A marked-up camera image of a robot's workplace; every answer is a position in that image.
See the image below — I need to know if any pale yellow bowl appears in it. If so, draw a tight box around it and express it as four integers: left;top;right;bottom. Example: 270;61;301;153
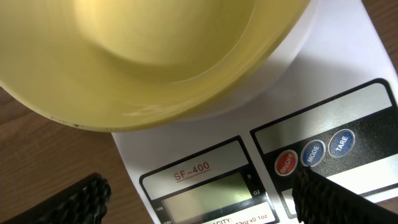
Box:
1;0;310;132

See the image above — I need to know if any white digital kitchen scale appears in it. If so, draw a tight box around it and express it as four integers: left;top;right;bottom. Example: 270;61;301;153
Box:
113;1;397;223

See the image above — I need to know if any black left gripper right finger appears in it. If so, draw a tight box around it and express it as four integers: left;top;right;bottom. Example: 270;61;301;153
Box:
292;167;397;224

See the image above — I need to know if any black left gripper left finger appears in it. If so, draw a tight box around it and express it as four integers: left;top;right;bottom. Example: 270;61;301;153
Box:
3;173;111;224

